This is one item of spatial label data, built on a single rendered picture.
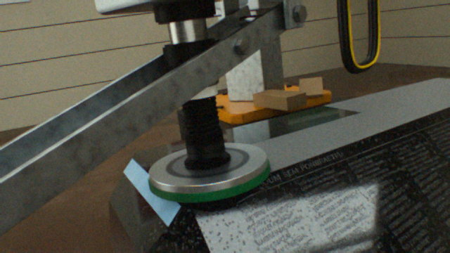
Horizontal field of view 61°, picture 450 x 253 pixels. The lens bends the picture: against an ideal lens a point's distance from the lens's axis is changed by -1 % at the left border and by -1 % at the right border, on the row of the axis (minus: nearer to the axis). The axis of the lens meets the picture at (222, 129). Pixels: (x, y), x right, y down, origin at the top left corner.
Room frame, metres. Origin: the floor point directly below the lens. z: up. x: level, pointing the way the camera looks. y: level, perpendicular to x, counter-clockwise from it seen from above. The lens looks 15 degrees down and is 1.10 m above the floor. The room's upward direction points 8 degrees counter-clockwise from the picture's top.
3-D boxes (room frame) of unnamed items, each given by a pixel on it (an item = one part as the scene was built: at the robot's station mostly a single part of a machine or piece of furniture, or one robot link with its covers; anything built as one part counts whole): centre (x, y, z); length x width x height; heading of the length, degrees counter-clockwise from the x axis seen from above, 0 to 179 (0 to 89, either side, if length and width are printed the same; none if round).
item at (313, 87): (1.64, -0.40, 0.80); 0.20 x 0.10 x 0.05; 164
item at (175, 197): (0.66, 0.03, 0.87); 0.22 x 0.22 x 0.04
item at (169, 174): (0.66, 0.03, 0.87); 0.21 x 0.21 x 0.01
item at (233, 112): (1.72, -0.18, 0.76); 0.49 x 0.49 x 0.05; 24
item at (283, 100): (1.47, -0.23, 0.81); 0.20 x 0.10 x 0.05; 32
